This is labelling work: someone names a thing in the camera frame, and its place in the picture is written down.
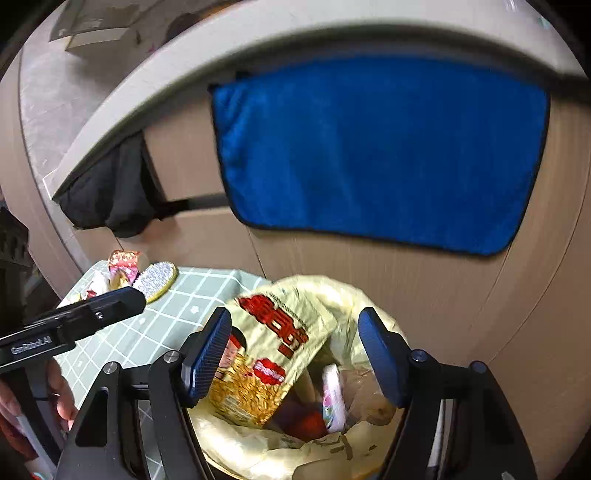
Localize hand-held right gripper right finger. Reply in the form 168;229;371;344
358;307;539;480

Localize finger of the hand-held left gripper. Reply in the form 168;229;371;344
34;286;147;341

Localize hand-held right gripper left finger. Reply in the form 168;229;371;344
55;307;232;480

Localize yellow noodle snack packet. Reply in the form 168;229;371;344
208;284;340;428

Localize round white yellow-rimmed disc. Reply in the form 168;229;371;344
133;261;178;303

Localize yellow bin liner bag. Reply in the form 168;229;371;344
187;274;416;480

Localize person's left forearm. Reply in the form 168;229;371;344
0;422;47;480

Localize person's left hand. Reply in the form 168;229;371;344
0;360;79;432

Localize white and red wrapper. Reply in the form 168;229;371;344
69;270;112;303

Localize red and yellow wrapper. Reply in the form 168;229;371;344
107;249;141;291

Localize pink and white packet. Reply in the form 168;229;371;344
321;364;348;433

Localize green checked tablecloth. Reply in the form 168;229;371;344
39;261;273;480

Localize black cloth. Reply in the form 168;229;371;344
53;131;162;238

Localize blue towel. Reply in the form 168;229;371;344
209;58;551;258

